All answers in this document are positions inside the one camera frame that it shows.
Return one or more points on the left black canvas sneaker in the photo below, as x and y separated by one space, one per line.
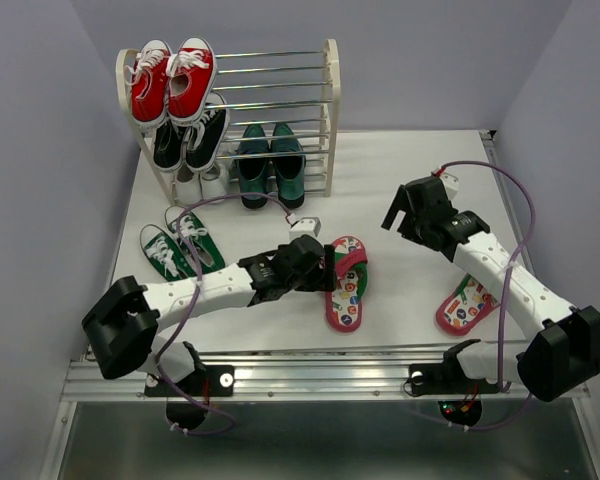
167 155

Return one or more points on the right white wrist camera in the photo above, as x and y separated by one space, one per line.
445 185

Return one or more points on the left red canvas sneaker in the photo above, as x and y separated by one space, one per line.
148 84

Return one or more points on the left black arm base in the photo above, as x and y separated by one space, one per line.
189 408

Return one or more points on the right green canvas sneaker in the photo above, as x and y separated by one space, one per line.
185 226

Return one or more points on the aluminium mounting rail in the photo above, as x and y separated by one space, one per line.
355 375

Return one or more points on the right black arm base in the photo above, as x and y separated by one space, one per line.
460 404

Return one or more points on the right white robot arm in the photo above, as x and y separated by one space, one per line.
561 349

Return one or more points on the left green canvas sneaker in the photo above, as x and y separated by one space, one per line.
160 251

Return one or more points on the teal leather loafer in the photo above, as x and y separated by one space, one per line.
252 167
289 166

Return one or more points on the right white sneaker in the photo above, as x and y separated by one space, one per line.
214 182

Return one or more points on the right black canvas sneaker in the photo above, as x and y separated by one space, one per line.
202 140

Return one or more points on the black canvas sneaker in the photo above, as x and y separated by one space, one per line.
167 155
202 140

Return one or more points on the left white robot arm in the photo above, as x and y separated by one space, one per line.
124 326

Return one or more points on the right red canvas sneaker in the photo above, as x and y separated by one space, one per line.
191 72

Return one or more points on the pink patterned flip-flop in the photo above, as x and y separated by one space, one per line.
465 307
344 306

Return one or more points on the red canvas sneaker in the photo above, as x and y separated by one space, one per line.
191 72
148 84

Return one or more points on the green canvas sneaker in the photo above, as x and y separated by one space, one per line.
160 251
185 226

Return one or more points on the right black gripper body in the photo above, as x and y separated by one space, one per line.
412 227

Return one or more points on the cream shoe rack chrome bars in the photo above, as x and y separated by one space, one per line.
301 88

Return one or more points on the white sneaker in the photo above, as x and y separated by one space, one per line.
187 187
214 182

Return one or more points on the left white sneaker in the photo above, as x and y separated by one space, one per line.
187 187

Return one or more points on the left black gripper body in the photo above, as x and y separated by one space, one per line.
312 280

